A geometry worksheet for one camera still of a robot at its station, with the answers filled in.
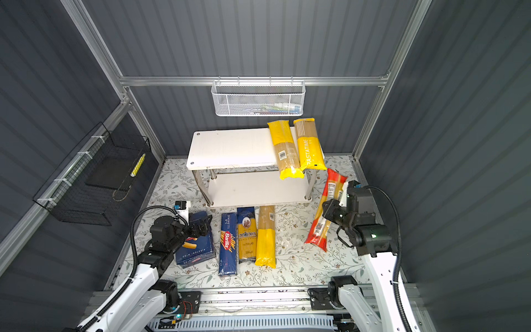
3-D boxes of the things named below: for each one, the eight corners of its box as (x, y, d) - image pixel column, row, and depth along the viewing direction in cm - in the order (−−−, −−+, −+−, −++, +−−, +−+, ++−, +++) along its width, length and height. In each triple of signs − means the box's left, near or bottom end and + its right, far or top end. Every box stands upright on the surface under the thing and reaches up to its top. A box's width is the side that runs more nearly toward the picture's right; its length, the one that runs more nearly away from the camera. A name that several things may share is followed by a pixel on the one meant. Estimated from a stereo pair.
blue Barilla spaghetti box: (220, 276, 81) (218, 274, 78) (223, 217, 98) (221, 213, 95) (236, 274, 81) (235, 272, 78) (236, 216, 98) (235, 212, 95)
